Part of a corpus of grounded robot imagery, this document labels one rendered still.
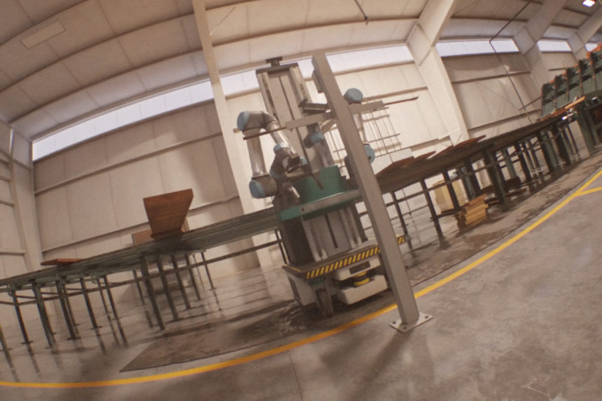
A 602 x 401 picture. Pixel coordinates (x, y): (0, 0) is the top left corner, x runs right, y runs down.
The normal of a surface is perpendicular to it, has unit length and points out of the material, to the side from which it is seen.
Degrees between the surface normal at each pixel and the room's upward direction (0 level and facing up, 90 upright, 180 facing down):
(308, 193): 90
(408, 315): 90
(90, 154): 87
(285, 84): 90
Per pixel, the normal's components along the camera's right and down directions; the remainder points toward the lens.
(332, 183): 0.16, -0.25
